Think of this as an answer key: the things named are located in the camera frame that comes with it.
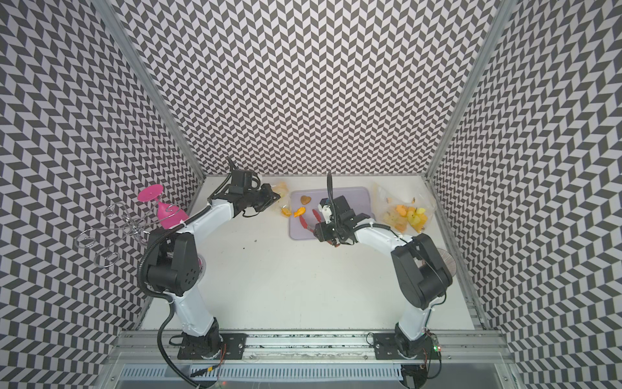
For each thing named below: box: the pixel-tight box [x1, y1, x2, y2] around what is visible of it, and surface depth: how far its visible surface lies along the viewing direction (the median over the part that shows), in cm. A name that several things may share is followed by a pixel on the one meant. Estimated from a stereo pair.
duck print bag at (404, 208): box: [371, 182, 431, 236], surface depth 104 cm
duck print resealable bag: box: [405, 196, 435, 236], surface depth 98 cm
